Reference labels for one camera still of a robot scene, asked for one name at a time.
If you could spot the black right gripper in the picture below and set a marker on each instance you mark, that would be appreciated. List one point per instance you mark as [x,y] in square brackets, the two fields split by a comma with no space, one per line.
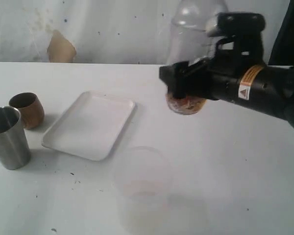
[218,75]

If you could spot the clear plastic shaker cup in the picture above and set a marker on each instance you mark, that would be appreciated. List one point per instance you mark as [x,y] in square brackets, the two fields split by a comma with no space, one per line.
[189,46]

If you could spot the clear shaker lid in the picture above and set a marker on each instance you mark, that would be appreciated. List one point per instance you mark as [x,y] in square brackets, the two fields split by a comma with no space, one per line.
[194,14]

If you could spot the brown wooden cup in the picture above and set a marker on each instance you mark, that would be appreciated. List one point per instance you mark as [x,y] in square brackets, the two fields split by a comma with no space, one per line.
[30,107]

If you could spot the stainless steel cup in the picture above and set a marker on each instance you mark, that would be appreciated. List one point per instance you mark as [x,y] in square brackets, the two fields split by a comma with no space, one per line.
[14,149]

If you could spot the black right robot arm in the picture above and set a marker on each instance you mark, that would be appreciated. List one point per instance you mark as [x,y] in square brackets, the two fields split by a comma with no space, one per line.
[260,90]

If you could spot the white rectangular tray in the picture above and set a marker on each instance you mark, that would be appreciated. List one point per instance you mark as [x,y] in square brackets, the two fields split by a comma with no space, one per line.
[90,126]

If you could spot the translucent plastic container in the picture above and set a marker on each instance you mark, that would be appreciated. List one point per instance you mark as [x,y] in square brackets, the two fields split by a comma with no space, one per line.
[142,179]

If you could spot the dark object at right edge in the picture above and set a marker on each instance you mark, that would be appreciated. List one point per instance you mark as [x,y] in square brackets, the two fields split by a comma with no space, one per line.
[282,54]

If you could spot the white plastic backdrop sheet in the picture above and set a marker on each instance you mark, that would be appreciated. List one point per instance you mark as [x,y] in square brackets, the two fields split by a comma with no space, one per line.
[106,31]

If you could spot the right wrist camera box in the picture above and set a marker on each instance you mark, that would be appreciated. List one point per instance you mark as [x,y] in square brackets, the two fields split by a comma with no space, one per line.
[235,23]

